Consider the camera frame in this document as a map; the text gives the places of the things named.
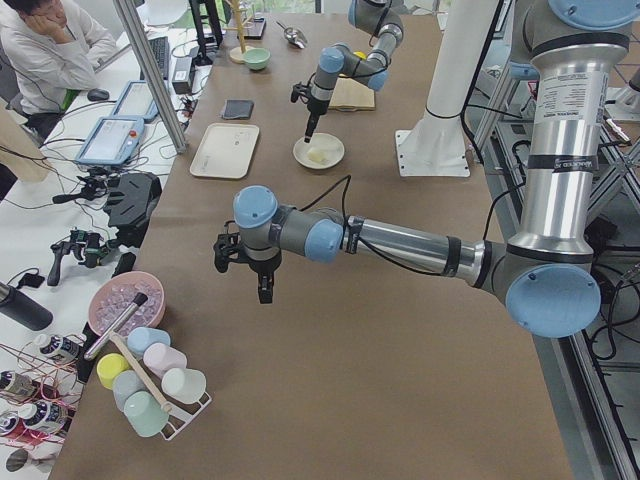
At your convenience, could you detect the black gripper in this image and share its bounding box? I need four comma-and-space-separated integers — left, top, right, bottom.
249, 257, 281, 304
303, 95, 328, 143

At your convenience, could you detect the mint cup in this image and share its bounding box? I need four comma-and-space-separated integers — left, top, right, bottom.
123, 391, 169, 438

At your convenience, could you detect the metal black-tipped tool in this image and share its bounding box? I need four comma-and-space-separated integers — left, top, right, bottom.
83, 292, 148, 361

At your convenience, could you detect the dark grey folded cloth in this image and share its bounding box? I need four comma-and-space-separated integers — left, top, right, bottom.
220, 99, 254, 120

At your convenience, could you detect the mint green bowl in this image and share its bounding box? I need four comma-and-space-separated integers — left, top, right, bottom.
243, 48, 271, 71

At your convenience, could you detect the cream rabbit tray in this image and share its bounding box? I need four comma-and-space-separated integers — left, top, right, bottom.
189, 123, 260, 180

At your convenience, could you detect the white cup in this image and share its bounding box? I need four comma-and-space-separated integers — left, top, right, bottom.
161, 368, 207, 404

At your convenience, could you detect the pink cup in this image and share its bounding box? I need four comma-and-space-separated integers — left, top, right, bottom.
143, 342, 187, 378

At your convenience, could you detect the seated person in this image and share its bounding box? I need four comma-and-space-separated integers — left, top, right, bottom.
1, 1, 117, 138

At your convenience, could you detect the yellow cup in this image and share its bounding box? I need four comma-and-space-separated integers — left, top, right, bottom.
96, 353, 131, 390

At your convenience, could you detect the teach pendant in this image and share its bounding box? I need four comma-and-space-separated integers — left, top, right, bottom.
111, 80, 158, 122
75, 116, 145, 166

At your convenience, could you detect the black thermos bottle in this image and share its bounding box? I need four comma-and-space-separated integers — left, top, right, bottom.
0, 283, 53, 331

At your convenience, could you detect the blue cup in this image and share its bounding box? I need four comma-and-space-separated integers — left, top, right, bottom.
126, 327, 171, 359

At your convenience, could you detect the pink bowl with ice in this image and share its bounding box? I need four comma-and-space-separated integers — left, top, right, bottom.
88, 271, 166, 336

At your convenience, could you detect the aluminium frame post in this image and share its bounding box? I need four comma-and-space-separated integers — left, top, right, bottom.
113, 0, 187, 154

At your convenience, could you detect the wooden cutting board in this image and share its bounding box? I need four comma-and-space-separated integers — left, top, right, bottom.
329, 76, 375, 111

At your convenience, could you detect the near teach pendant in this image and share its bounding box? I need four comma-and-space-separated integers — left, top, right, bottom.
75, 116, 145, 166

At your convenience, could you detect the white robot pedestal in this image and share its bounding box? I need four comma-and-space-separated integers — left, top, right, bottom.
396, 0, 501, 177

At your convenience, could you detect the wooden mug tree stand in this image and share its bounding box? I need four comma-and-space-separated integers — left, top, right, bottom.
225, 0, 254, 64

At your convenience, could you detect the beige round plate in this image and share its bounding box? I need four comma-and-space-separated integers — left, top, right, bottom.
293, 133, 345, 170

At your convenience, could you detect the metal scoop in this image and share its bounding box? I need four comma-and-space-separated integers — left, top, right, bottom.
276, 20, 307, 49

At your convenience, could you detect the far teach pendant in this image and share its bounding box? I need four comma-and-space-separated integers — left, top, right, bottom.
111, 80, 158, 122

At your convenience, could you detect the grey cup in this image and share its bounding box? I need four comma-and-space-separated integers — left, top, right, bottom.
112, 370, 146, 412

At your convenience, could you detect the white steamed bun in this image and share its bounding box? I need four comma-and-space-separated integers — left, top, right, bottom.
307, 147, 326, 164

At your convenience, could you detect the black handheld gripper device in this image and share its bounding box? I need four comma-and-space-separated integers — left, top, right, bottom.
46, 228, 120, 286

